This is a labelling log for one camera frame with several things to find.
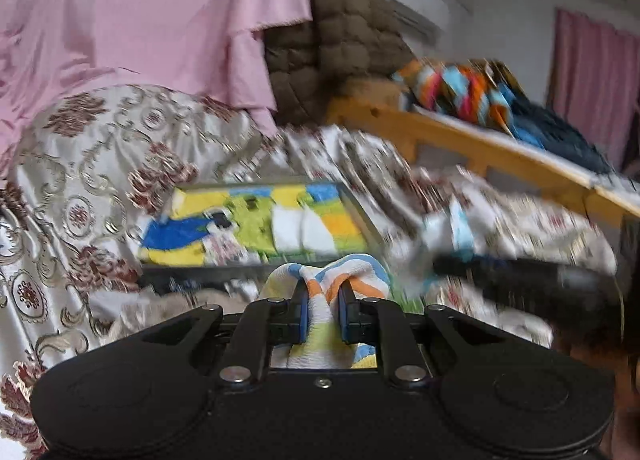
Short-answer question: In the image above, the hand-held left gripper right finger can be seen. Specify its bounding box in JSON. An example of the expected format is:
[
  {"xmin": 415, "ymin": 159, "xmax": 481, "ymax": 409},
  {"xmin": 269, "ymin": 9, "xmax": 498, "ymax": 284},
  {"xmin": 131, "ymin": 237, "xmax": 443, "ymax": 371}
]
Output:
[{"xmin": 339, "ymin": 285, "xmax": 506, "ymax": 383}]

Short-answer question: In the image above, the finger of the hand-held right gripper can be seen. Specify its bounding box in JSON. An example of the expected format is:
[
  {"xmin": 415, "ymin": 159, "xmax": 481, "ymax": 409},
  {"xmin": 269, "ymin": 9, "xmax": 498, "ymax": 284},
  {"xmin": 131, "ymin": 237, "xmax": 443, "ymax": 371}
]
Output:
[{"xmin": 432, "ymin": 254, "xmax": 506, "ymax": 293}]

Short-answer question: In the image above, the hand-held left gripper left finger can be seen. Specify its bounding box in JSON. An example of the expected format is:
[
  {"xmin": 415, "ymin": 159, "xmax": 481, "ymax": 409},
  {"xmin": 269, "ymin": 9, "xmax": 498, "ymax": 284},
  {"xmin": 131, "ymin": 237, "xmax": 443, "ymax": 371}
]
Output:
[{"xmin": 136, "ymin": 285, "xmax": 307, "ymax": 383}]

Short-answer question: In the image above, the striped orange blue washcloth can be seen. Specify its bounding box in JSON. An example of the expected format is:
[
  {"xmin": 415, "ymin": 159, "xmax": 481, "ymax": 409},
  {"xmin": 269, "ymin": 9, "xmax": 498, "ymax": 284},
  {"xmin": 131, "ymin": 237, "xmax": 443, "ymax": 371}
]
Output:
[{"xmin": 261, "ymin": 254, "xmax": 393, "ymax": 371}]

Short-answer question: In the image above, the grey shallow tray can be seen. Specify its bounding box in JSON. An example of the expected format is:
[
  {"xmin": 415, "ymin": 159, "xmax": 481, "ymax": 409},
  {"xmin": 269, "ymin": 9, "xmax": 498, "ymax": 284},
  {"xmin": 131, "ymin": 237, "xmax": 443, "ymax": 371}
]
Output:
[{"xmin": 136, "ymin": 181, "xmax": 388, "ymax": 291}]

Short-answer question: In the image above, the dark blue cloth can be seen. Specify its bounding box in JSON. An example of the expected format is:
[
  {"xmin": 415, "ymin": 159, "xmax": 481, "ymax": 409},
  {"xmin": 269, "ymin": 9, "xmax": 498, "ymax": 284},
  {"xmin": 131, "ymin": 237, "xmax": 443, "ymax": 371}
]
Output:
[{"xmin": 505, "ymin": 94, "xmax": 613, "ymax": 175}]

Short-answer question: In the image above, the pink curtain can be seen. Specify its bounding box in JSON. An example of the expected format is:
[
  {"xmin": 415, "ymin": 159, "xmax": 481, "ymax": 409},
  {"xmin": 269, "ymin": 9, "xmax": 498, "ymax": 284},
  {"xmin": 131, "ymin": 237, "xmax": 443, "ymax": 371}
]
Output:
[{"xmin": 546, "ymin": 8, "xmax": 640, "ymax": 171}]

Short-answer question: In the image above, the white red floral satin blanket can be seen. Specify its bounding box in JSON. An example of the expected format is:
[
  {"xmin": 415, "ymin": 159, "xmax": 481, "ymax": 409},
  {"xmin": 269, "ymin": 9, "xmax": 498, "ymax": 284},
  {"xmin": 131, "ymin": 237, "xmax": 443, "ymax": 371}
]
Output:
[{"xmin": 0, "ymin": 84, "xmax": 618, "ymax": 456}]

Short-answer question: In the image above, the brown quilted jacket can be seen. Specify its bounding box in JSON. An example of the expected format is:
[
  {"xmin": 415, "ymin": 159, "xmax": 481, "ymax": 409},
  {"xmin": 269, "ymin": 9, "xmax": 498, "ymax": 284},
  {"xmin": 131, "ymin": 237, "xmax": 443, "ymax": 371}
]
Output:
[{"xmin": 262, "ymin": 0, "xmax": 418, "ymax": 128}]

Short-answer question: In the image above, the pink bed sheet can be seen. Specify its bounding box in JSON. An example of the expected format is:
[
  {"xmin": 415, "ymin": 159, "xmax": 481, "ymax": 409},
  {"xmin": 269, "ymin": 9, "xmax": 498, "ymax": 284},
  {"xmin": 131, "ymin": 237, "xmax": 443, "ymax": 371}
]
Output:
[{"xmin": 0, "ymin": 0, "xmax": 313, "ymax": 161}]

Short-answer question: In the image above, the wooden bed frame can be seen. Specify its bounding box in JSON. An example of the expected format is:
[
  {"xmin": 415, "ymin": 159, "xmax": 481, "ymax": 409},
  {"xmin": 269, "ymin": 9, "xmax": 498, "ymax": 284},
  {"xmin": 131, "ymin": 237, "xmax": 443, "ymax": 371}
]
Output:
[{"xmin": 327, "ymin": 82, "xmax": 640, "ymax": 228}]

